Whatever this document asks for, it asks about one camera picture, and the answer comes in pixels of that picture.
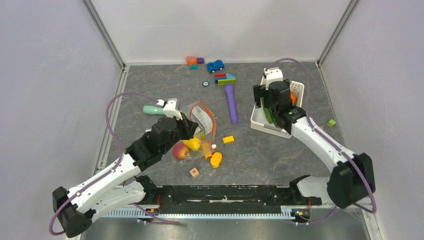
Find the purple small block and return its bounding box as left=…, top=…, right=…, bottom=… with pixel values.
left=196, top=57, right=205, bottom=64

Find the short green cucumber toy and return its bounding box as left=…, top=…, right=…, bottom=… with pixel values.
left=263, top=108, right=275, bottom=125

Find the multicolour brick stack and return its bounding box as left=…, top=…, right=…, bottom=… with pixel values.
left=214, top=73, right=237, bottom=85

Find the teal small block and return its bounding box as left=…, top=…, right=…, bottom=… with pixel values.
left=189, top=64, right=199, bottom=70

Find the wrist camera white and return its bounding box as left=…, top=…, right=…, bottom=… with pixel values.
left=156, top=98, right=183, bottom=120
left=261, top=67, right=283, bottom=90

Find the clear zip bag orange zipper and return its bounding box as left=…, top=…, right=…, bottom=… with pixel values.
left=181, top=100, right=217, bottom=160

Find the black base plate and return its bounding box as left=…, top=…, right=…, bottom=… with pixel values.
left=124, top=175, right=323, bottom=215

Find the orange oval block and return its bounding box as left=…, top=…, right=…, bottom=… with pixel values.
left=210, top=152, right=223, bottom=168

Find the orange pumpkin toy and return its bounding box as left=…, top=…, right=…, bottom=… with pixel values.
left=290, top=92, right=297, bottom=106

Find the red apple toy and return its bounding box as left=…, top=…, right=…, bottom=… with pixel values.
left=172, top=143, right=190, bottom=161

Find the blue toy car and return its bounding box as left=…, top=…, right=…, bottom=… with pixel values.
left=206, top=59, right=225, bottom=73

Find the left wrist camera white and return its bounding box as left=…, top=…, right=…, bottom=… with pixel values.
left=156, top=98, right=183, bottom=120

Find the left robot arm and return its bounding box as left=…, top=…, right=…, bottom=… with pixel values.
left=49, top=116, right=199, bottom=238

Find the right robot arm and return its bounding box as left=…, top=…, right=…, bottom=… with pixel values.
left=252, top=80, right=376, bottom=209

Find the yellow brick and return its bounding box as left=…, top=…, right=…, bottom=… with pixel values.
left=222, top=135, right=235, bottom=144

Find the wooden cube with X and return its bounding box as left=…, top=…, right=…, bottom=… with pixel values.
left=189, top=167, right=200, bottom=178

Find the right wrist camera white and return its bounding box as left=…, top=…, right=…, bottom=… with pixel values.
left=261, top=67, right=283, bottom=90

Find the small green cube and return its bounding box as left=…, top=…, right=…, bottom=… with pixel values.
left=327, top=119, right=337, bottom=128

